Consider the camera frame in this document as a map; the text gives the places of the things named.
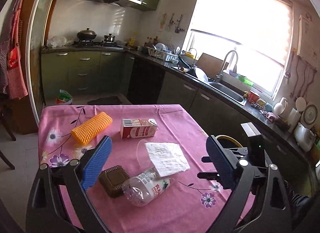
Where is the yellow rimmed trash bin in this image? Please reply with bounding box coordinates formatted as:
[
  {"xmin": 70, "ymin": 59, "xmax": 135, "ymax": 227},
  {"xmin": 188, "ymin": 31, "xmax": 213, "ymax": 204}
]
[{"xmin": 215, "ymin": 135, "xmax": 243, "ymax": 148}]

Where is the steel kitchen sink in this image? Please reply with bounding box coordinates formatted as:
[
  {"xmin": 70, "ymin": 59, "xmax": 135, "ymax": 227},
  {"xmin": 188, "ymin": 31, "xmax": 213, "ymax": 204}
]
[{"xmin": 209, "ymin": 82, "xmax": 247, "ymax": 106}]

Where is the brown square plastic tray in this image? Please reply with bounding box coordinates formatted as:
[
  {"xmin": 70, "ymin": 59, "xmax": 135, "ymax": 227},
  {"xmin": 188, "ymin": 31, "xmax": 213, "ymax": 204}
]
[{"xmin": 99, "ymin": 165, "xmax": 130, "ymax": 198}]

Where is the orange foam fruit net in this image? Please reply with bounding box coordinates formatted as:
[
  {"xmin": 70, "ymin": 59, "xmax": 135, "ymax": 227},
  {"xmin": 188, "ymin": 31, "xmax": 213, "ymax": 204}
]
[{"xmin": 71, "ymin": 112, "xmax": 113, "ymax": 145}]

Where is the white labelled plastic bottle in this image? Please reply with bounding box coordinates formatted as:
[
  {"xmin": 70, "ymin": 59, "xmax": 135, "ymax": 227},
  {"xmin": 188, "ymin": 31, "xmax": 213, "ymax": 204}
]
[{"xmin": 121, "ymin": 167, "xmax": 172, "ymax": 206}]

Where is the white electric kettle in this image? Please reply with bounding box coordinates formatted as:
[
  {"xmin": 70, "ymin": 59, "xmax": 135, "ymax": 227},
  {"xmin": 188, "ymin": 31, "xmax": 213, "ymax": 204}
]
[{"xmin": 272, "ymin": 97, "xmax": 288, "ymax": 116}]

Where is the clear plastic cup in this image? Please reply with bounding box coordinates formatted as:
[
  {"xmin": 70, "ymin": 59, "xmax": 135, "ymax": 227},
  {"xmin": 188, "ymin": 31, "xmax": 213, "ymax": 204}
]
[{"xmin": 136, "ymin": 139, "xmax": 153, "ymax": 171}]

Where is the white rice cooker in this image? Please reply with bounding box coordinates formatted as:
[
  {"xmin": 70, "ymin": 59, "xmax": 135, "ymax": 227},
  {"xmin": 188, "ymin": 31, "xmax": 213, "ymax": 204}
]
[{"xmin": 294, "ymin": 103, "xmax": 318, "ymax": 152}]

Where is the white paper napkin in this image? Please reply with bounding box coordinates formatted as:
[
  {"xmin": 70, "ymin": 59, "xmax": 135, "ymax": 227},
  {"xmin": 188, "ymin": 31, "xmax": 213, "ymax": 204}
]
[{"xmin": 145, "ymin": 142, "xmax": 190, "ymax": 177}]

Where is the red white milk carton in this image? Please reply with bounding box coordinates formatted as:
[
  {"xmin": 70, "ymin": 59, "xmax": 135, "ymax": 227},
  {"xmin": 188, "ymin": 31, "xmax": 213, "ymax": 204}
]
[{"xmin": 120, "ymin": 119, "xmax": 158, "ymax": 139}]

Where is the pink floral tablecloth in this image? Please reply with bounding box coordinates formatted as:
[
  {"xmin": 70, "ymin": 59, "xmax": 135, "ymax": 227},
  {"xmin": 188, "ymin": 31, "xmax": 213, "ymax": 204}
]
[{"xmin": 37, "ymin": 104, "xmax": 258, "ymax": 233}]

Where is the dark floor mat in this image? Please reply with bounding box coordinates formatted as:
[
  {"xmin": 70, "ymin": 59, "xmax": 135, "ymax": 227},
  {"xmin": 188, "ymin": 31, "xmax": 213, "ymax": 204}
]
[{"xmin": 87, "ymin": 96, "xmax": 123, "ymax": 106}]

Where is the green white bag bin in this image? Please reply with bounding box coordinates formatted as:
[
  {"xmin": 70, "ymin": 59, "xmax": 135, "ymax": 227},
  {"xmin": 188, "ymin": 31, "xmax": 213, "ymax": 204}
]
[{"xmin": 55, "ymin": 89, "xmax": 73, "ymax": 105}]

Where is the chrome sink faucet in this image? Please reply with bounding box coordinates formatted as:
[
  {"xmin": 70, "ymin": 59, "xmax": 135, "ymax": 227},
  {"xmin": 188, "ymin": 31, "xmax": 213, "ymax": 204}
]
[{"xmin": 215, "ymin": 49, "xmax": 239, "ymax": 84}]

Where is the wooden cutting board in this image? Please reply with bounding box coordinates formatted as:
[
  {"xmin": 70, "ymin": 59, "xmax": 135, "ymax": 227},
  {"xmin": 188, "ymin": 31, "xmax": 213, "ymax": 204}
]
[{"xmin": 196, "ymin": 53, "xmax": 223, "ymax": 80}]

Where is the red checkered apron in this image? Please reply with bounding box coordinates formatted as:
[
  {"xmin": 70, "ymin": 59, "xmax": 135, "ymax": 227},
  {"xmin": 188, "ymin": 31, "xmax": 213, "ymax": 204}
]
[{"xmin": 1, "ymin": 0, "xmax": 28, "ymax": 100}]

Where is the gas stove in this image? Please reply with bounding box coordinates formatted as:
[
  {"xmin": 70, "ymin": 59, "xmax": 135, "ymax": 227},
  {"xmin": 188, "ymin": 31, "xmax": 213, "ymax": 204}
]
[{"xmin": 73, "ymin": 40, "xmax": 123, "ymax": 50}]

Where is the white dish rack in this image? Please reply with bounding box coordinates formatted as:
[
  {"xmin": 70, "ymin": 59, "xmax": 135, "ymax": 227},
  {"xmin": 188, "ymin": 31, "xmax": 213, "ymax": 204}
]
[{"xmin": 148, "ymin": 47, "xmax": 178, "ymax": 62}]

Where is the white plastic bag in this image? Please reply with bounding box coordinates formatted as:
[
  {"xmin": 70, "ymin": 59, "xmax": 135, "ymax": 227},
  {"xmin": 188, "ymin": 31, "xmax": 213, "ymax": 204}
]
[{"xmin": 46, "ymin": 36, "xmax": 75, "ymax": 48}]

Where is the small steel pot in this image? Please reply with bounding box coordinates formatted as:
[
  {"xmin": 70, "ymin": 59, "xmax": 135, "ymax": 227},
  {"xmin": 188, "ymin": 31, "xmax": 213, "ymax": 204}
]
[{"xmin": 103, "ymin": 33, "xmax": 115, "ymax": 43}]

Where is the black wok with lid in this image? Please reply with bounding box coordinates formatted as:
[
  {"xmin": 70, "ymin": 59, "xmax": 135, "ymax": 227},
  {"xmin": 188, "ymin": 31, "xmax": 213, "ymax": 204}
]
[{"xmin": 76, "ymin": 28, "xmax": 97, "ymax": 41}]

